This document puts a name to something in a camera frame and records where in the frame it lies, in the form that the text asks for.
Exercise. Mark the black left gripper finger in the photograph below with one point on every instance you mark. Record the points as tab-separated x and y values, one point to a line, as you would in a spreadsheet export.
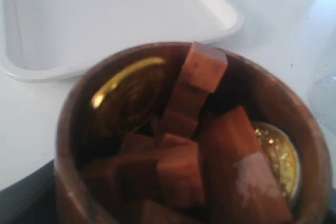
18	197

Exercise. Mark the brown wooden cup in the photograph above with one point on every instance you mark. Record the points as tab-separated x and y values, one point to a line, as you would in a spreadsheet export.
263	95

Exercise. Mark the gold foil coin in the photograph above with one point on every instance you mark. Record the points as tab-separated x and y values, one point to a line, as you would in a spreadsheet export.
283	159
126	101

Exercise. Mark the white rectangular tray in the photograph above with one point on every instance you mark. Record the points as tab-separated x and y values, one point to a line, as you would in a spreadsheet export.
46	40

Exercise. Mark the clear plastic dome lid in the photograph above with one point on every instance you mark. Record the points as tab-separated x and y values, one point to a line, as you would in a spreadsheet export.
322	101

